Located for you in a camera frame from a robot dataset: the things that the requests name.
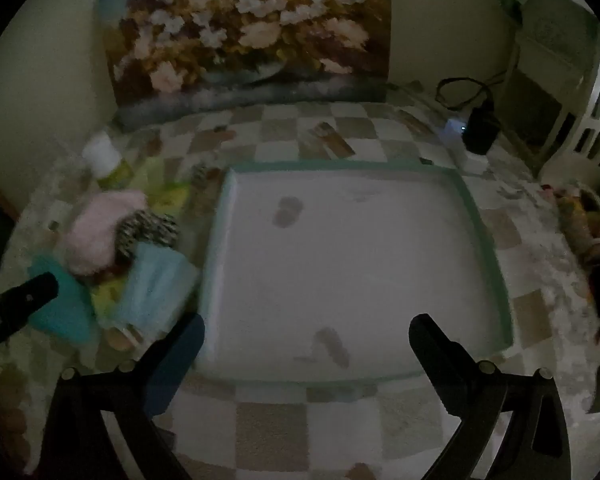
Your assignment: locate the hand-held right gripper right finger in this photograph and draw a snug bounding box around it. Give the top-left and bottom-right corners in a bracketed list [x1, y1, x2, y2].
[409, 313, 573, 480]

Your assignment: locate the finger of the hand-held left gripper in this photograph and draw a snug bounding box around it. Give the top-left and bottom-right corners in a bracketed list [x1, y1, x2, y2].
[0, 272, 60, 356]

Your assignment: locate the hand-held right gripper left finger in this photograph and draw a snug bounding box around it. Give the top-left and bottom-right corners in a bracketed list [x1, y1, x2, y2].
[40, 312, 206, 480]

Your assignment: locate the light blue tissue packet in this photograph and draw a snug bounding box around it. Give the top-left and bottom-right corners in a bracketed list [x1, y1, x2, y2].
[115, 242, 201, 341]

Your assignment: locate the pink plush toy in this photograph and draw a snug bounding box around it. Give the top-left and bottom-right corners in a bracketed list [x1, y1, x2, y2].
[62, 190, 148, 276]

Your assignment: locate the white tray with green rim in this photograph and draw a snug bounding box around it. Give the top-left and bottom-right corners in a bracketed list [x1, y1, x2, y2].
[197, 160, 513, 386]

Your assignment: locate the pale yellow-green soft sheet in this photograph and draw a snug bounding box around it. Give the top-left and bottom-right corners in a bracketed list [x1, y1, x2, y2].
[130, 160, 193, 211]

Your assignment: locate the teal soft packet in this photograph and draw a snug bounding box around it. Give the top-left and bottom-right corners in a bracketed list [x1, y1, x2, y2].
[27, 255, 98, 343]

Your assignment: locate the black white checkered soft pouch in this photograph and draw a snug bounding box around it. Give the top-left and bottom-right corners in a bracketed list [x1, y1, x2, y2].
[116, 210, 180, 261]

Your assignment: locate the white bottle with green label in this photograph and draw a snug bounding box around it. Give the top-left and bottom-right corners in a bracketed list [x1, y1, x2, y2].
[82, 131, 133, 191]

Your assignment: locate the printed cloth bundle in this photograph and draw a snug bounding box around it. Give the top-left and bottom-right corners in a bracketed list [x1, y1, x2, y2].
[555, 190, 600, 266]

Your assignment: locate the small white device blue light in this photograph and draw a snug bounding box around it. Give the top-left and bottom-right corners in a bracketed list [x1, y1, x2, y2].
[442, 120, 468, 151]

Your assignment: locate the black power adapter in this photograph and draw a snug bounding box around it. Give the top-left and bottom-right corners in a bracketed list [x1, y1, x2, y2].
[465, 102, 496, 156]

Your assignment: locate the checkered printed tablecloth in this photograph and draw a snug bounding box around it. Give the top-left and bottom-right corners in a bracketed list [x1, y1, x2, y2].
[0, 82, 600, 480]

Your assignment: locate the floral painting canvas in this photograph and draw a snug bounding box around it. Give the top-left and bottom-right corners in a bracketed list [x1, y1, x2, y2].
[94, 0, 392, 128]

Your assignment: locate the white laundry basket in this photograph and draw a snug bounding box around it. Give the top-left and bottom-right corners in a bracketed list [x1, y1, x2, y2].
[500, 0, 600, 161]

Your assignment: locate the black cable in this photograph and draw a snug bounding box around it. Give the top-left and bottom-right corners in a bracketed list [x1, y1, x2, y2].
[436, 72, 506, 111]

